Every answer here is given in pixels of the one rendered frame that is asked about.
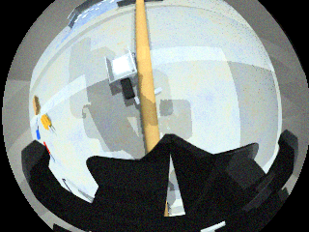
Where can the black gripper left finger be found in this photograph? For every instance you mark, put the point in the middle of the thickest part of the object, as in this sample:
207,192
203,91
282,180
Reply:
149,173

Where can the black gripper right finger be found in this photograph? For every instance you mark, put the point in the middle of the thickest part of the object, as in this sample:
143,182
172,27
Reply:
196,169

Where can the long wooden-handled scraper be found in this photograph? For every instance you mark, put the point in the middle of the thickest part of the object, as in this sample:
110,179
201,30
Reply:
145,75

